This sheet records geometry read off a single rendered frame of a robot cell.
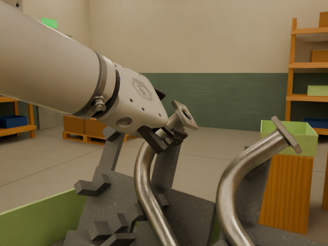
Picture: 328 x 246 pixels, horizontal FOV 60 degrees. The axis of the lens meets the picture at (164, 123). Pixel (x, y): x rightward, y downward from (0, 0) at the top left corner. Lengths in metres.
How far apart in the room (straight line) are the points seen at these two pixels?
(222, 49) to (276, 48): 1.10
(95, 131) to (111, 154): 4.47
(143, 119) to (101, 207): 0.33
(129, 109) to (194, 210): 0.23
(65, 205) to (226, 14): 6.11
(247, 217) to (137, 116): 0.24
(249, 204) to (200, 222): 0.09
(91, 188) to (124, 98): 0.34
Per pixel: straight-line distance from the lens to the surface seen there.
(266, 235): 0.47
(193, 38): 6.76
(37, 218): 0.75
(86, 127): 5.29
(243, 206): 0.49
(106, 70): 0.34
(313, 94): 5.77
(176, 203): 0.53
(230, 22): 6.56
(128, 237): 0.57
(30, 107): 6.01
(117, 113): 0.35
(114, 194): 0.64
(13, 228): 0.73
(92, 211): 0.69
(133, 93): 0.38
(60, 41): 0.31
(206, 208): 0.50
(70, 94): 0.32
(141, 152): 0.52
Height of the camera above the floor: 1.25
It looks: 10 degrees down
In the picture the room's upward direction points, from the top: straight up
